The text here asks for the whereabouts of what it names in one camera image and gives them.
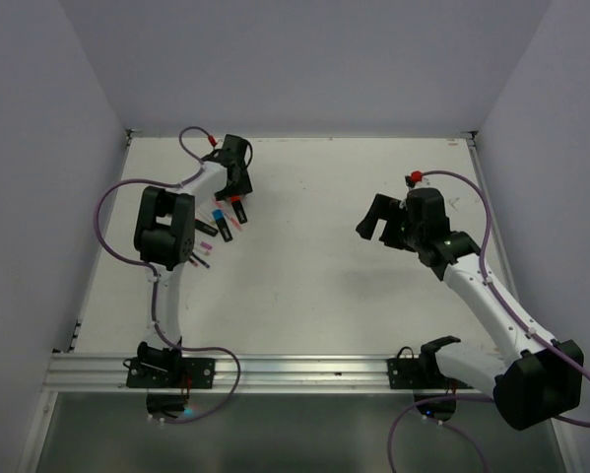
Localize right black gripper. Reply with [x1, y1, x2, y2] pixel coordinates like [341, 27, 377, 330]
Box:
[357, 192, 424, 251]

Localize black orange highlighter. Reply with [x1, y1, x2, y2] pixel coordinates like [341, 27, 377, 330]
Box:
[230, 196, 248, 225]

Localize black blue highlighter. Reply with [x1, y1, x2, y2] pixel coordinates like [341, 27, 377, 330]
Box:
[212, 209, 232, 242]

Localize pink translucent highlighter pen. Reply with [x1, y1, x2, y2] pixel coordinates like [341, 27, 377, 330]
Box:
[212, 200, 242, 232]

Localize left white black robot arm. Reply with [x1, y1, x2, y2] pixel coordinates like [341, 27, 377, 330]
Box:
[127, 134, 253, 392]

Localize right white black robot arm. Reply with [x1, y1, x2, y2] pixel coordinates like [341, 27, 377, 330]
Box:
[356, 187, 584, 431]

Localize white yellow pen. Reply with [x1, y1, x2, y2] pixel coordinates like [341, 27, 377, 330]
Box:
[196, 209, 213, 223]

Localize black marker pen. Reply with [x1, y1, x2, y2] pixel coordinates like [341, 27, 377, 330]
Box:
[194, 219, 219, 237]

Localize dark pen with purple tip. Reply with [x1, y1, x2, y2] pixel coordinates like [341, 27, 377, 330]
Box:
[192, 254, 211, 269]

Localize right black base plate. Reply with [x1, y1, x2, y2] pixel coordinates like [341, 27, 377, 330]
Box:
[386, 358, 471, 390]

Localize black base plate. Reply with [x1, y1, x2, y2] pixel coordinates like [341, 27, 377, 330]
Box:
[386, 358, 471, 390]
[122, 357, 215, 389]

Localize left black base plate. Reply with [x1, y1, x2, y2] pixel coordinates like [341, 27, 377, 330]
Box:
[122, 357, 215, 389]

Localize aluminium mounting rail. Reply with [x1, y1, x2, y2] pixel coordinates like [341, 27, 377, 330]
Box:
[41, 352, 497, 394]

